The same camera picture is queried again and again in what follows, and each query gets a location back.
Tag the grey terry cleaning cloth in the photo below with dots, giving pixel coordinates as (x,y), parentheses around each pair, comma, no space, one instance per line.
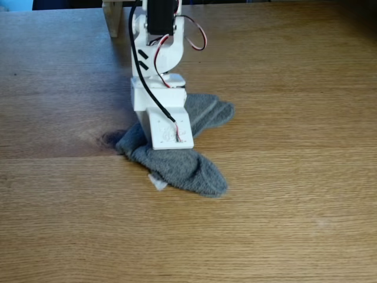
(179,168)

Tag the light wooden stand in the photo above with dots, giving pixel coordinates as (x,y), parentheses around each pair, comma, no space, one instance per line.
(113,19)

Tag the light blue background object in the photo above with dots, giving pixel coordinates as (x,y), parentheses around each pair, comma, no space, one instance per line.
(14,4)

